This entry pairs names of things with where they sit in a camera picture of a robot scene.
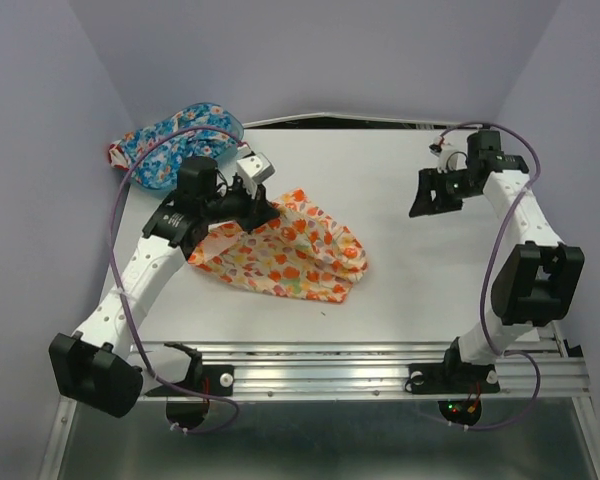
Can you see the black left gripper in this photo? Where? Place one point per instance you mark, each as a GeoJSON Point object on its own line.
{"type": "Point", "coordinates": [259, 210]}

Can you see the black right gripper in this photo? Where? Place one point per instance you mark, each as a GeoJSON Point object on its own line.
{"type": "Point", "coordinates": [430, 179]}

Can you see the orange tulip print skirt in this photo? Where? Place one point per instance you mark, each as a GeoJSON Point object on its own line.
{"type": "Point", "coordinates": [304, 253]}

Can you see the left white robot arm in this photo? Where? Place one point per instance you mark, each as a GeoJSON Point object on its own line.
{"type": "Point", "coordinates": [103, 363]}

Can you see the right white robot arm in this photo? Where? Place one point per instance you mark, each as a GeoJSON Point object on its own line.
{"type": "Point", "coordinates": [532, 274]}

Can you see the translucent blue plastic bin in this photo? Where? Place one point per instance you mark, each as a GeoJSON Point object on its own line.
{"type": "Point", "coordinates": [230, 125]}

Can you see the blue floral print skirt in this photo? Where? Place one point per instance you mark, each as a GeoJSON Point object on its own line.
{"type": "Point", "coordinates": [155, 155]}

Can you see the red and white floral skirt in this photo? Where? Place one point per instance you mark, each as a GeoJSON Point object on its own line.
{"type": "Point", "coordinates": [117, 157]}

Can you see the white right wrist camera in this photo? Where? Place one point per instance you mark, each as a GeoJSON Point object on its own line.
{"type": "Point", "coordinates": [447, 155]}

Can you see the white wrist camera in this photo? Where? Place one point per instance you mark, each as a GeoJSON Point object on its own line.
{"type": "Point", "coordinates": [447, 155]}
{"type": "Point", "coordinates": [254, 170]}

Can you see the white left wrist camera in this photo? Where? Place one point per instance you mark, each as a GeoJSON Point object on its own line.
{"type": "Point", "coordinates": [254, 170]}

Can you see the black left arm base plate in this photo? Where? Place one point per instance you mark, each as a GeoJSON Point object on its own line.
{"type": "Point", "coordinates": [215, 380]}

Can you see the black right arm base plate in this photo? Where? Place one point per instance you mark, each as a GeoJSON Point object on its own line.
{"type": "Point", "coordinates": [436, 379]}

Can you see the aluminium rail frame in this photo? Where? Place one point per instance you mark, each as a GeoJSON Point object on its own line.
{"type": "Point", "coordinates": [420, 293]}

